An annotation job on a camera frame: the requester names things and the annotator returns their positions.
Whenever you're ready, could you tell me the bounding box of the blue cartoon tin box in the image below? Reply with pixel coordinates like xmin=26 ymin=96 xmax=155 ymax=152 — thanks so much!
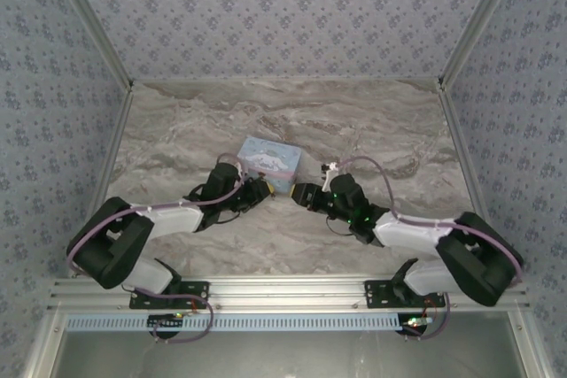
xmin=234 ymin=135 xmax=304 ymax=196

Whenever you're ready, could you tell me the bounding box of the black circuit board with LED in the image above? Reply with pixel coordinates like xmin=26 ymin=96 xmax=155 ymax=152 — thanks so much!
xmin=147 ymin=312 xmax=183 ymax=339
xmin=400 ymin=313 xmax=433 ymax=339

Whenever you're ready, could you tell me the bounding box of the grey metal base tray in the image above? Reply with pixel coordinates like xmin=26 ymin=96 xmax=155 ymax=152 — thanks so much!
xmin=21 ymin=309 xmax=550 ymax=378

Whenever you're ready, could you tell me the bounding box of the aluminium mounting rail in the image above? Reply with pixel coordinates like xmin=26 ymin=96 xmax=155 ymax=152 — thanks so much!
xmin=47 ymin=274 xmax=531 ymax=313

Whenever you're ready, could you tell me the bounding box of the aluminium frame post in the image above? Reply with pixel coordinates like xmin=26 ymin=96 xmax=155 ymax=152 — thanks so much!
xmin=90 ymin=85 xmax=136 ymax=215
xmin=437 ymin=83 xmax=501 ymax=253
xmin=43 ymin=0 xmax=136 ymax=92
xmin=438 ymin=0 xmax=529 ymax=87

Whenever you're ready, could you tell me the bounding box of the white slotted cable duct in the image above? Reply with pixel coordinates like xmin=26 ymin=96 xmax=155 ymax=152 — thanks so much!
xmin=65 ymin=312 xmax=404 ymax=334

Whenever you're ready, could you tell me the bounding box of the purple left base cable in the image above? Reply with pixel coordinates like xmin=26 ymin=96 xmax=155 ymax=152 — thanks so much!
xmin=132 ymin=289 xmax=214 ymax=344

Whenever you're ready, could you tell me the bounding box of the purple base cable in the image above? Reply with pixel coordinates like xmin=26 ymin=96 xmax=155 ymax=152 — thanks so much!
xmin=405 ymin=293 xmax=453 ymax=342
xmin=132 ymin=289 xmax=214 ymax=344

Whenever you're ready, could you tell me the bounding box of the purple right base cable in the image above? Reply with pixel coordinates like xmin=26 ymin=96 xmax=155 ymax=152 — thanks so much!
xmin=405 ymin=293 xmax=453 ymax=342

